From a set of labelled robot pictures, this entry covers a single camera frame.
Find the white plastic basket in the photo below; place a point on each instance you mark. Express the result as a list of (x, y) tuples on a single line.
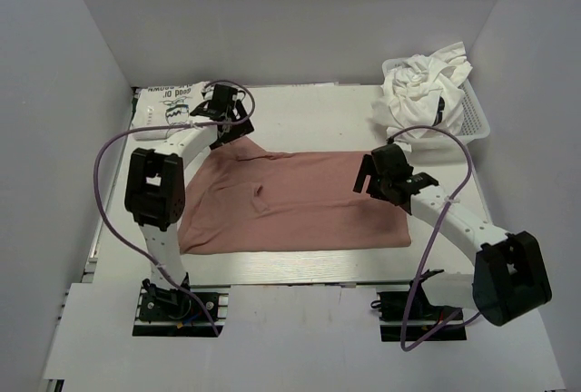
[(474, 127)]

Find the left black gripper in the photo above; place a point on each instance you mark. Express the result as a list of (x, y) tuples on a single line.
[(231, 131)]

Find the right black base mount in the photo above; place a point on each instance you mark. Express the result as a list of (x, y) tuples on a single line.
[(423, 317)]

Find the crumpled white shirts pile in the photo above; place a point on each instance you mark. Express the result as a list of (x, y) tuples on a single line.
[(422, 97)]

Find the pink t shirt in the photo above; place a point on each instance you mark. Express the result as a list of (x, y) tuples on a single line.
[(246, 199)]

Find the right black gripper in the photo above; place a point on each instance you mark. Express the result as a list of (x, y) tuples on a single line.
[(373, 179)]

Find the folded white printed t shirt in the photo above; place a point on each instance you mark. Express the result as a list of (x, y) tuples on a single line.
[(167, 105)]

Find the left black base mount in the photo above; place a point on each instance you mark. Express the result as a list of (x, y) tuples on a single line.
[(168, 313)]

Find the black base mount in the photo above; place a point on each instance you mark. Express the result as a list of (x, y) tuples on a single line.
[(168, 313), (423, 317)]

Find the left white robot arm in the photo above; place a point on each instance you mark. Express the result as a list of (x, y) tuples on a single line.
[(155, 188)]

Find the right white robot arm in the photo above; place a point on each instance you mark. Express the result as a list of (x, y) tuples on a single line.
[(509, 276)]

